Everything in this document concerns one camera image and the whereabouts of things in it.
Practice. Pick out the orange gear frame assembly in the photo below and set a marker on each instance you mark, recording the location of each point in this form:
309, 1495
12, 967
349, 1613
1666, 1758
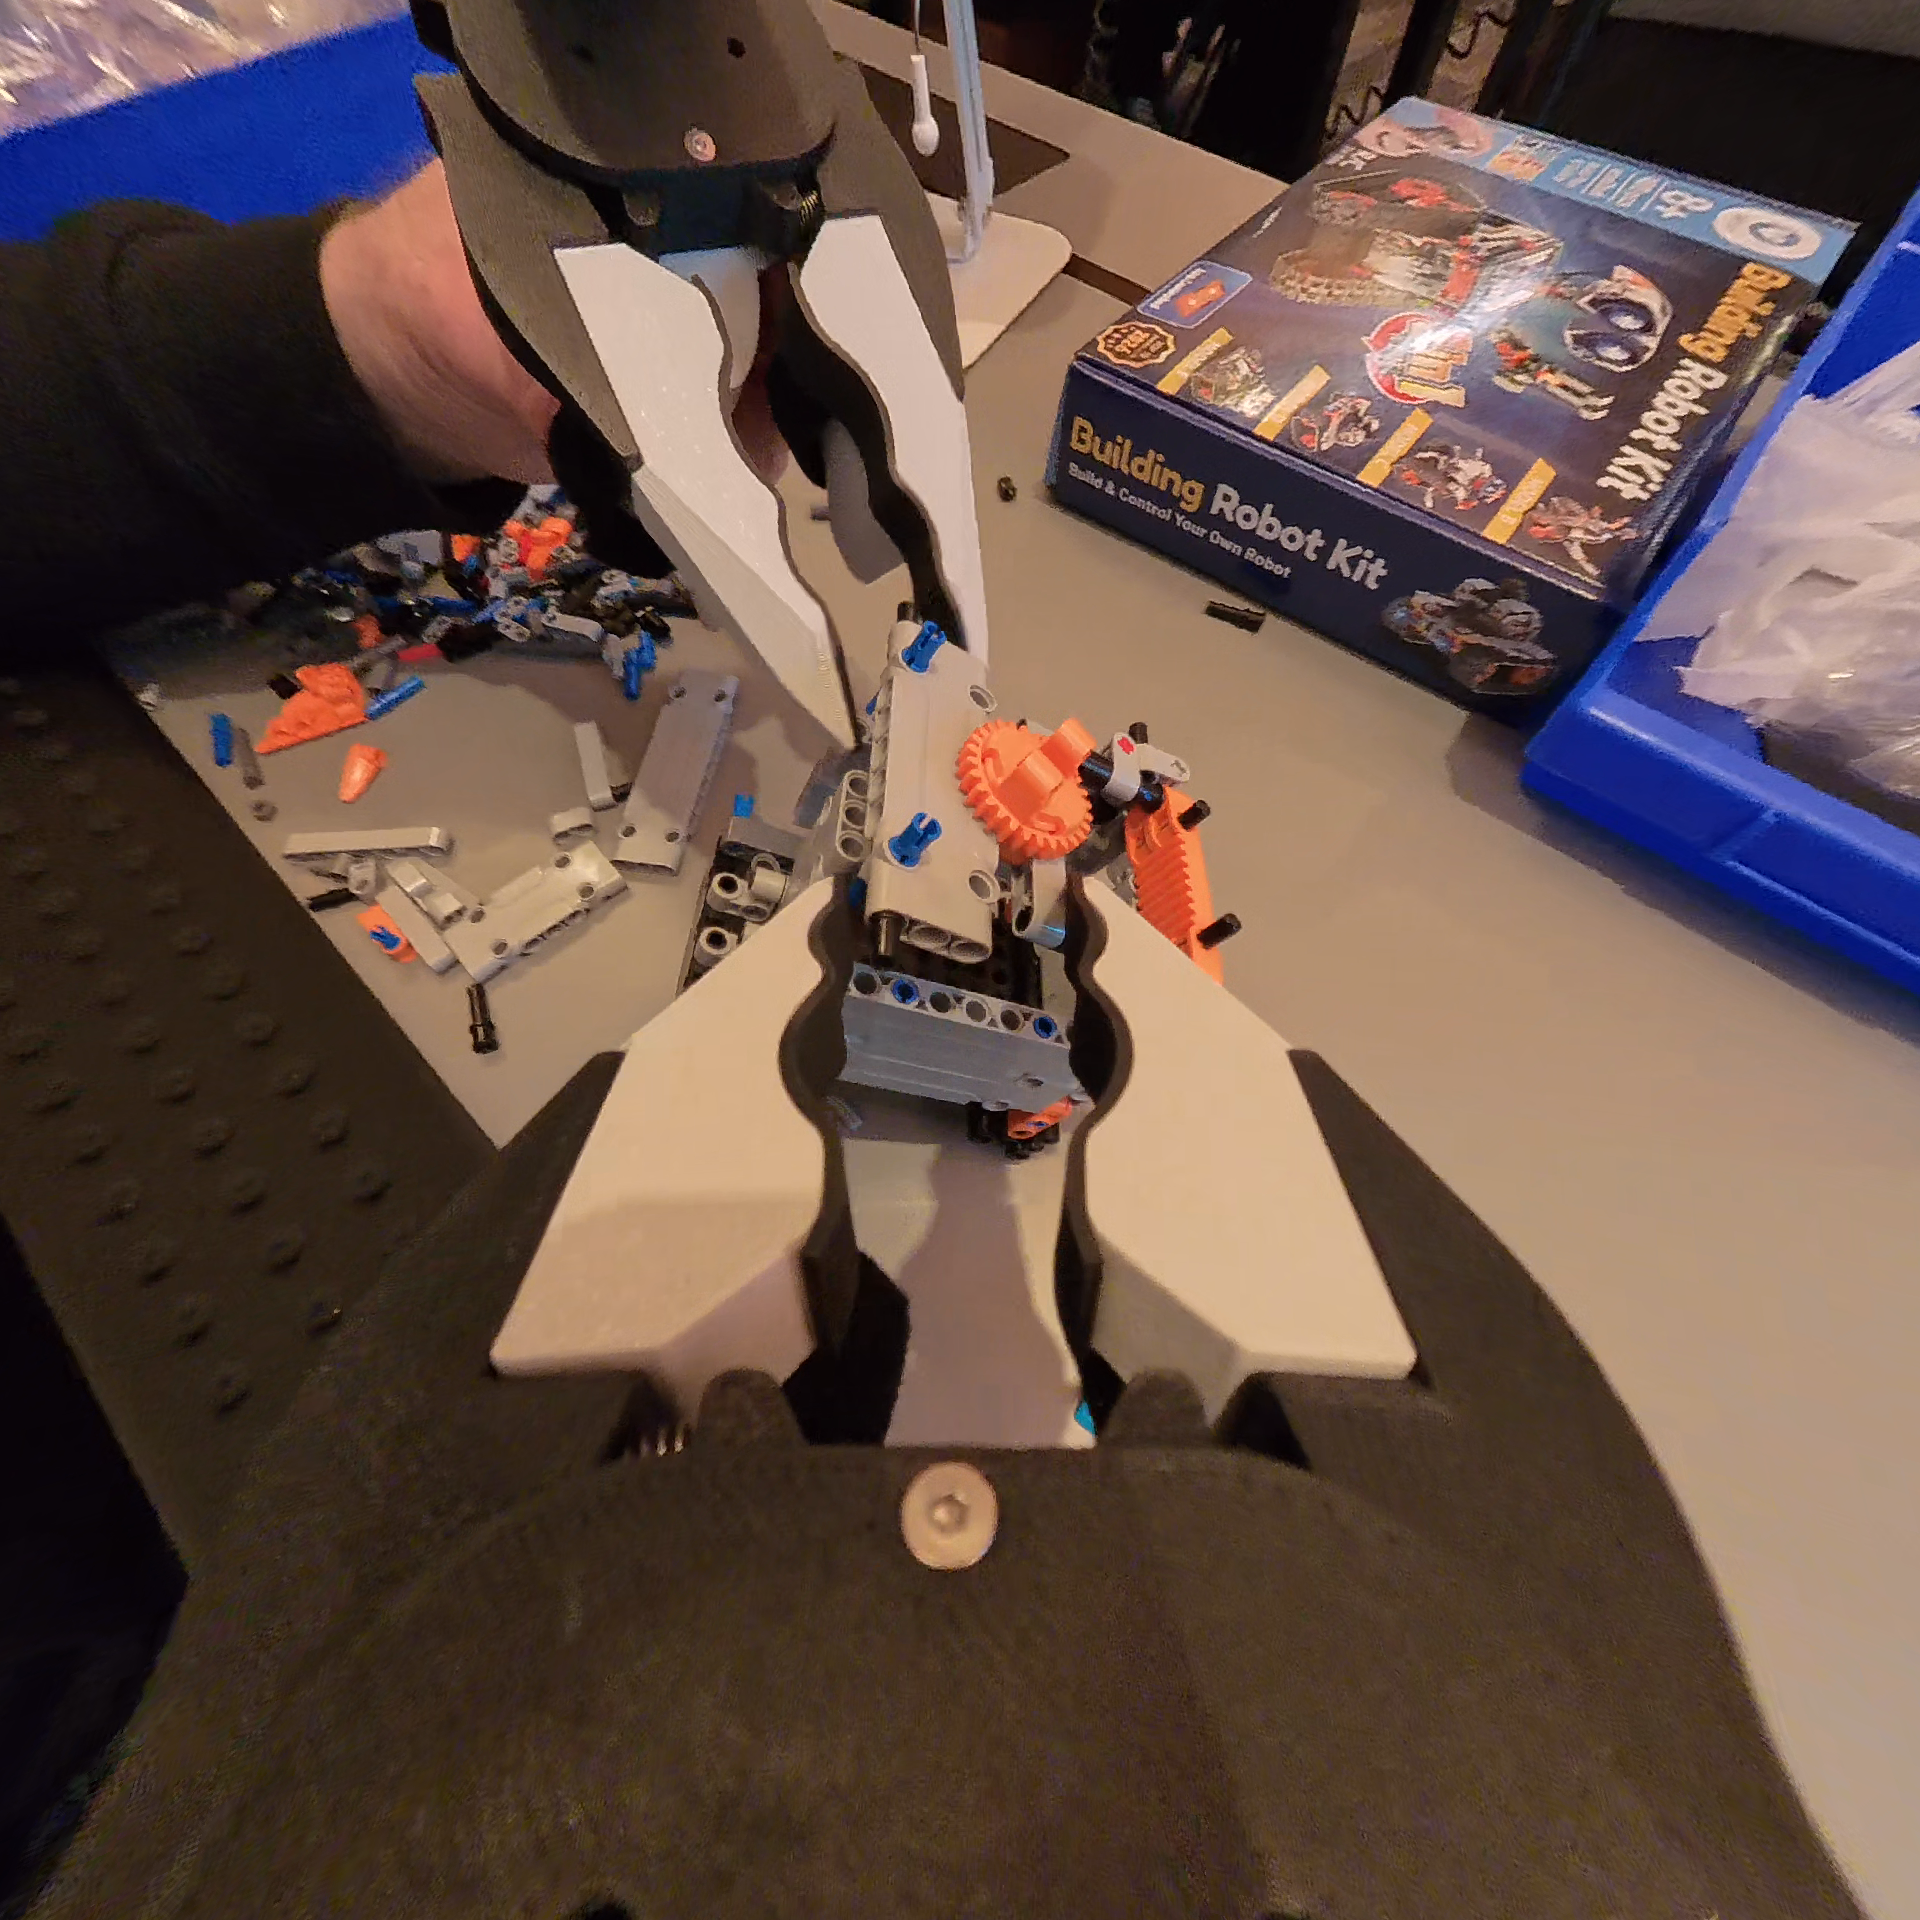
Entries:
961, 872

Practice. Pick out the large orange wedge piece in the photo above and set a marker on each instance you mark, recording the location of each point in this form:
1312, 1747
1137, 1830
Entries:
309, 712

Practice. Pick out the blue robot kit box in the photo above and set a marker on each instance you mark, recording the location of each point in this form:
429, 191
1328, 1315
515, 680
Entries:
1440, 391

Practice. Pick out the white book stand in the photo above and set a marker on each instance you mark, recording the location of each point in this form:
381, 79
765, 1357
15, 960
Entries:
1005, 270

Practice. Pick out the clear plastic bags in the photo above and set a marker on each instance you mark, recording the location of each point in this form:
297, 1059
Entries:
1815, 602

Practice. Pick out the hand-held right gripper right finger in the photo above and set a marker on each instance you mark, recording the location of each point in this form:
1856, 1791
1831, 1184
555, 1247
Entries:
1247, 1202

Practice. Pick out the pile of small building parts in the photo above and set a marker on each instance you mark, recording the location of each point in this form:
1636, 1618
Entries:
496, 602

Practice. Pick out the grey long bar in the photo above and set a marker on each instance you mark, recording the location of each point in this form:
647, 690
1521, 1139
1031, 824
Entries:
681, 767

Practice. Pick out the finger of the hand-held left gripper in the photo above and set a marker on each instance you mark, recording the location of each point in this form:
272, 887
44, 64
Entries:
691, 452
892, 376

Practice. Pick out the person's left forearm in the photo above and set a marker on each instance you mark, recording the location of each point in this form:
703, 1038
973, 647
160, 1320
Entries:
180, 422

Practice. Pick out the small orange wedge piece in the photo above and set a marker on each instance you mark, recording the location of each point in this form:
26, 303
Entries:
362, 771

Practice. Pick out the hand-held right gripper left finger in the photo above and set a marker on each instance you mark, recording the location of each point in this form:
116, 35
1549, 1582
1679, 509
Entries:
674, 1202

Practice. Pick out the person's left hand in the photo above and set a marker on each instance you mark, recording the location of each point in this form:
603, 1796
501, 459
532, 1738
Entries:
420, 316

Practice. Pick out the black studded panel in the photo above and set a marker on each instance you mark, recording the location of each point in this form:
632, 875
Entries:
211, 1053

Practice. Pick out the blue plastic bin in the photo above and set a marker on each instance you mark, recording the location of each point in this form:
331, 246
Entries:
1711, 813
180, 152

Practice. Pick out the black connector pin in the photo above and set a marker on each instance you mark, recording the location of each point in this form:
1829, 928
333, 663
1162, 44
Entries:
480, 1016
1235, 616

